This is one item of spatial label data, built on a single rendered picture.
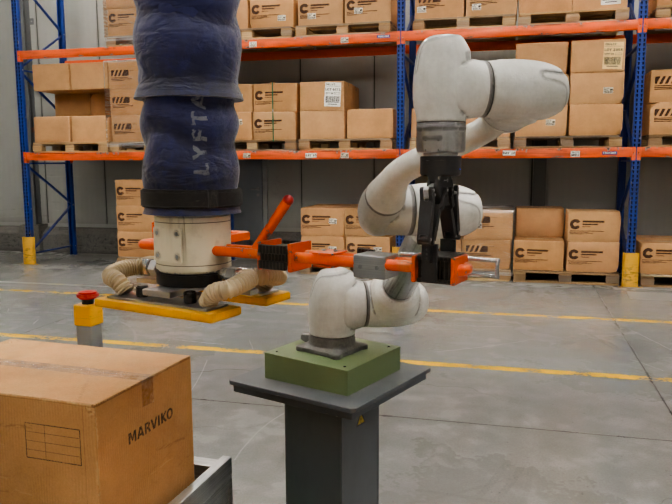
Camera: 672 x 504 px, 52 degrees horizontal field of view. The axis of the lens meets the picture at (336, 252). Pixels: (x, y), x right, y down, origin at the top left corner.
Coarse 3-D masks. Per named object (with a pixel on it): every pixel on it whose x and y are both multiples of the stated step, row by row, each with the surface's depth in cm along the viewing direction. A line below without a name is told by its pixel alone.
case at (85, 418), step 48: (0, 384) 162; (48, 384) 162; (96, 384) 162; (144, 384) 166; (0, 432) 158; (48, 432) 153; (96, 432) 149; (144, 432) 166; (192, 432) 188; (0, 480) 160; (48, 480) 155; (96, 480) 151; (144, 480) 167; (192, 480) 189
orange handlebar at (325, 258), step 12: (144, 240) 163; (240, 240) 179; (216, 252) 151; (228, 252) 150; (240, 252) 148; (252, 252) 147; (300, 252) 142; (312, 252) 139; (324, 252) 138; (336, 252) 138; (324, 264) 139; (336, 264) 137; (348, 264) 135; (396, 264) 130; (408, 264) 129; (468, 264) 126
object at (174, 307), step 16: (144, 288) 154; (96, 304) 156; (112, 304) 153; (128, 304) 151; (144, 304) 149; (160, 304) 148; (176, 304) 147; (192, 304) 147; (224, 304) 147; (192, 320) 142; (208, 320) 140
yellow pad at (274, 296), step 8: (272, 288) 165; (240, 296) 159; (248, 296) 158; (256, 296) 158; (264, 296) 158; (272, 296) 158; (280, 296) 160; (288, 296) 163; (256, 304) 157; (264, 304) 156; (272, 304) 158
